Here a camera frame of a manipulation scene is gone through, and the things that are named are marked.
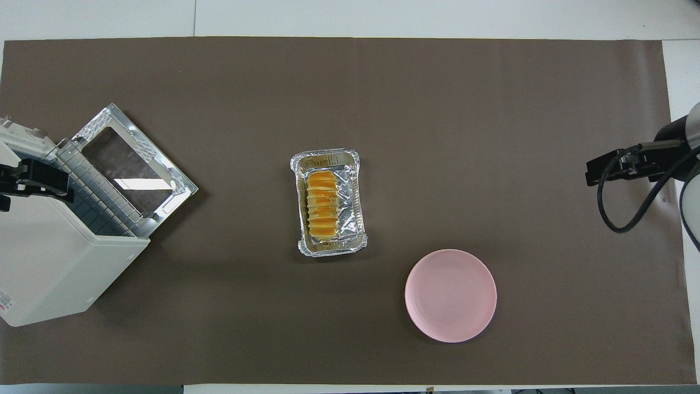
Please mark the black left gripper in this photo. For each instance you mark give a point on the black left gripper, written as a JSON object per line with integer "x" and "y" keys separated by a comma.
{"x": 46, "y": 178}

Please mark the pink round plate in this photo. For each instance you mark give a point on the pink round plate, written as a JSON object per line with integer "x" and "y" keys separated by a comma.
{"x": 451, "y": 295}

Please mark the white toaster oven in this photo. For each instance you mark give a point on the white toaster oven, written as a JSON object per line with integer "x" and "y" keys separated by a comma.
{"x": 49, "y": 262}

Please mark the glass oven door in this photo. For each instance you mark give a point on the glass oven door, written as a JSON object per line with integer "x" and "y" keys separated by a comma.
{"x": 131, "y": 164}

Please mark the brown table mat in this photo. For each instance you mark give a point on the brown table mat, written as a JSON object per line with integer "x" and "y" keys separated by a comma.
{"x": 492, "y": 109}

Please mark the golden sliced bread loaf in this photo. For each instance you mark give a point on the golden sliced bread loaf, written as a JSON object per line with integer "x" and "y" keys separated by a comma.
{"x": 322, "y": 205}

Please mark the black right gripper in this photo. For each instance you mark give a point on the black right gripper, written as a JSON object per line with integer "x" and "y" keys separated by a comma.
{"x": 618, "y": 167}

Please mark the aluminium foil tray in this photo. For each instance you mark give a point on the aluminium foil tray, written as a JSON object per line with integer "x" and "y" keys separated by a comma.
{"x": 349, "y": 202}

